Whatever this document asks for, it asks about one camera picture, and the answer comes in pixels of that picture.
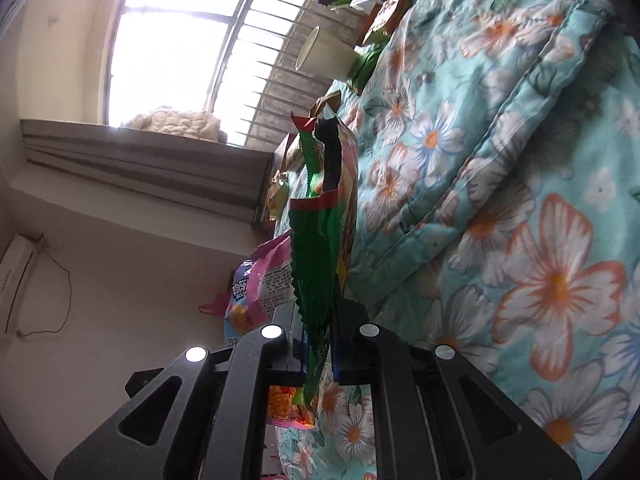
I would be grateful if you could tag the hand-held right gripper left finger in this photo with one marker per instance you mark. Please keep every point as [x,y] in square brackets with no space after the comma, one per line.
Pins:
[292,345]

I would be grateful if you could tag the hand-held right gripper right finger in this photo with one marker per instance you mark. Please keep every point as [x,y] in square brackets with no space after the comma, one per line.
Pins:
[345,345]

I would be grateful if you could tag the green snack bag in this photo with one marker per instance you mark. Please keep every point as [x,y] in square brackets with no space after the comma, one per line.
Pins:
[312,260]

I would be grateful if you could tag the orange puffed snack bag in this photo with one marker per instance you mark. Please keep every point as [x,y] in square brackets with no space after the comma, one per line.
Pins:
[287,405]

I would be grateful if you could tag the snack bag with white label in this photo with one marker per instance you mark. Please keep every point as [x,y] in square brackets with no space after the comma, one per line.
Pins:
[260,290]

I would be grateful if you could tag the pink bag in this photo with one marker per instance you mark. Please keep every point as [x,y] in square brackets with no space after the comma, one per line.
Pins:
[212,306]

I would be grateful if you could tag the white brown snack packet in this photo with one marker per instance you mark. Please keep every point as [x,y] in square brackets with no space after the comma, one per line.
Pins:
[287,152]

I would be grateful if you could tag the grey curtain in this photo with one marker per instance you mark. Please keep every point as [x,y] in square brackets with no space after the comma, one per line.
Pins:
[150,170]

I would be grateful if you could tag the floral blue blanket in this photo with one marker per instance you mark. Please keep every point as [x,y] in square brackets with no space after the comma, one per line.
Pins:
[500,160]

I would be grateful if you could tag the white quilt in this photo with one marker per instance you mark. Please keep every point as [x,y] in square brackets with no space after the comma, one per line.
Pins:
[175,122]

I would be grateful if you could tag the metal window railing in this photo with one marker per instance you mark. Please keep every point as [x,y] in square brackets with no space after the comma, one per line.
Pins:
[280,75]

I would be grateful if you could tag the small green snack packet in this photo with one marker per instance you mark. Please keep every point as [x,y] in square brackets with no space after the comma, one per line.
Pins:
[367,67]

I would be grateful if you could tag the white air conditioner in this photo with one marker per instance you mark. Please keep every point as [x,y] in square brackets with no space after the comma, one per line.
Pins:
[15,280]

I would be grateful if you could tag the white paper cup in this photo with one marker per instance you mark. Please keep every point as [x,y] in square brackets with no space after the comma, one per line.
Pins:
[330,55]

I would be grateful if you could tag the orange snack packet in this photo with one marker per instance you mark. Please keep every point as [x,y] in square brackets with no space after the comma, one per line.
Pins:
[385,20]

